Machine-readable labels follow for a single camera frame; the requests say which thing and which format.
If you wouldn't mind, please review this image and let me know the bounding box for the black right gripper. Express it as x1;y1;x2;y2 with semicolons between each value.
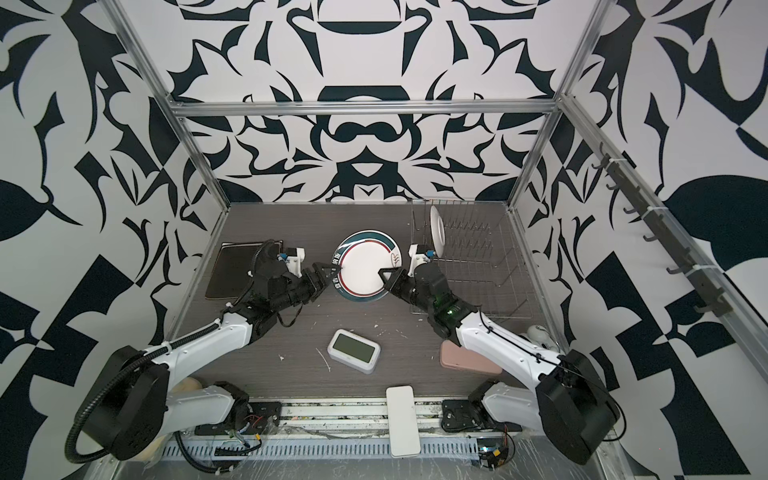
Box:
380;266;439;319

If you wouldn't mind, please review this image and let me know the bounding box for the small white round plate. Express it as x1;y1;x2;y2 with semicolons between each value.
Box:
332;230;402;303

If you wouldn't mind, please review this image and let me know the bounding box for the black square plate gold rim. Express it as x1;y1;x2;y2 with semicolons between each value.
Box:
205;241;263;300

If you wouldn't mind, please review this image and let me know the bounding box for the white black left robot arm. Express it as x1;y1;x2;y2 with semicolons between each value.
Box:
64;240;340;464

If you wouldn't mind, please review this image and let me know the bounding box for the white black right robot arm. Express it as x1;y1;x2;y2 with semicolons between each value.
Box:
378;262;623;465

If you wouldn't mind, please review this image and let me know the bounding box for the white digital clock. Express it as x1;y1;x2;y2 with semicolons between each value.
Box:
327;329;381;374

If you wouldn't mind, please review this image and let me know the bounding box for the pink flat case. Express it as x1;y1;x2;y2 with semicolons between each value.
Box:
440;340;503;375

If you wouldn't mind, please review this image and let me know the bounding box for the white rectangular box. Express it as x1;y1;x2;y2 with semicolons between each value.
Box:
386;386;421;458

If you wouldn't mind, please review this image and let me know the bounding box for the small circuit board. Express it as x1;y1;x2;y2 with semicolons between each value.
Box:
477;435;516;471

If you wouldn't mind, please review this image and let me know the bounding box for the beige foam roll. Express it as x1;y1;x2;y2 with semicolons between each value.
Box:
132;377;202;465

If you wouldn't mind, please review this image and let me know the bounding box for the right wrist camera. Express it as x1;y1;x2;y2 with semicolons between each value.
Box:
408;244;436;277

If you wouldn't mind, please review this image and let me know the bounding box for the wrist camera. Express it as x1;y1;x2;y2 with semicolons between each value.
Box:
278;247;306;278
408;244;436;277

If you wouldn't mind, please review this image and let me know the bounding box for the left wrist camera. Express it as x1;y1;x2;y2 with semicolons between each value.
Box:
278;247;306;278

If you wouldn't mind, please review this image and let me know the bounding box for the chrome wire dish rack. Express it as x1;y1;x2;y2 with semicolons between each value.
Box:
410;200;541;325

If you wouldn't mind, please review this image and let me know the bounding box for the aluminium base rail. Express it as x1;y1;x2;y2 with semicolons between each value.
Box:
95;392;619;463

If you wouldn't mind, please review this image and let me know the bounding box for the black wall hook rail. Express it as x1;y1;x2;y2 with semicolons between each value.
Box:
594;145;733;317

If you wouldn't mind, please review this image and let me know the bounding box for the aluminium cage frame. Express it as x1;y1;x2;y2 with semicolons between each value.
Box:
98;0;768;397

